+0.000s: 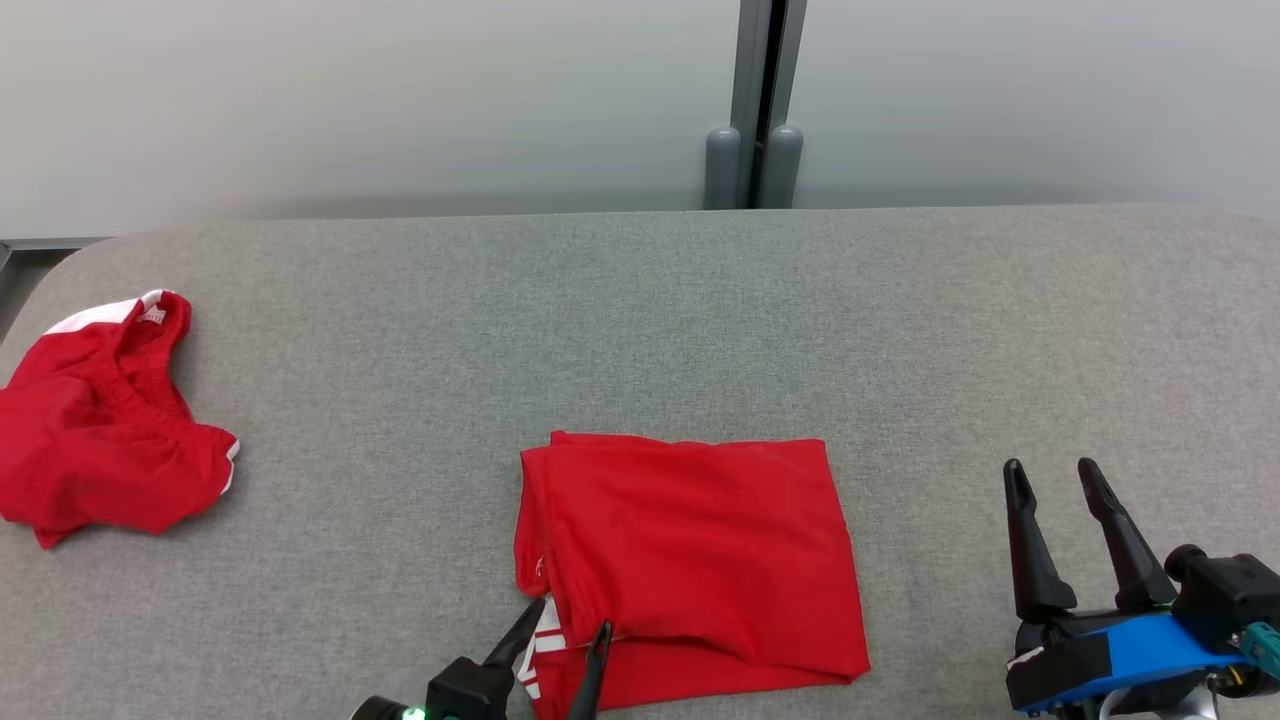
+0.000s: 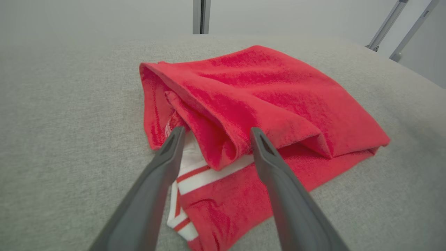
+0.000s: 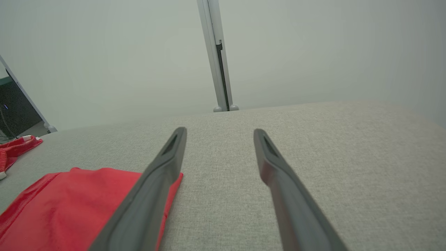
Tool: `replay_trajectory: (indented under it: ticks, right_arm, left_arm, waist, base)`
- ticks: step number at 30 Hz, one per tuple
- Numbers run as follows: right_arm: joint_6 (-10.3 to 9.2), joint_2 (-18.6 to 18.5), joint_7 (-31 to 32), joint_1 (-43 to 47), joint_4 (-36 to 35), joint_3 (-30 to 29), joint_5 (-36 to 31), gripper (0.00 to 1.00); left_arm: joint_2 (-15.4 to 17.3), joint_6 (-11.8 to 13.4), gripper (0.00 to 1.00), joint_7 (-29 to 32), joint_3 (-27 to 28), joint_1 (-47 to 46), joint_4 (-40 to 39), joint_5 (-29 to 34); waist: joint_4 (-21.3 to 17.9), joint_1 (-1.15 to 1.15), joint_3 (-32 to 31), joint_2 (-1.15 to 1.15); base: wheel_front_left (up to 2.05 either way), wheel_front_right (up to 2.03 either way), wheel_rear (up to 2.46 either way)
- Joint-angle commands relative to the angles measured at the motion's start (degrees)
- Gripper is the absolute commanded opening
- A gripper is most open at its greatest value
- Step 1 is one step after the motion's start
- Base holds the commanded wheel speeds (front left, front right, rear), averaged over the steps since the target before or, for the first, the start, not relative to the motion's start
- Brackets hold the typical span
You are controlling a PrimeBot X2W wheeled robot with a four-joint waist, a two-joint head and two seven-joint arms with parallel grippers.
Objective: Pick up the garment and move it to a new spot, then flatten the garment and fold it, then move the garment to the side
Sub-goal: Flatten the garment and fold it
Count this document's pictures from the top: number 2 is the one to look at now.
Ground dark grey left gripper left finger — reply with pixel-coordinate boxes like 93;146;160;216
89;126;186;251

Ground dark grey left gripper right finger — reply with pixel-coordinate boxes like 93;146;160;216
250;127;349;251

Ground red basketball jersey white sleeves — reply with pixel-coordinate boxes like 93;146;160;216
139;45;391;251

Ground grey partition post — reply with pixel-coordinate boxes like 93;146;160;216
192;0;212;35

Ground grey slanted frame bar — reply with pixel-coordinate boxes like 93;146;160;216
389;0;440;63
365;0;409;52

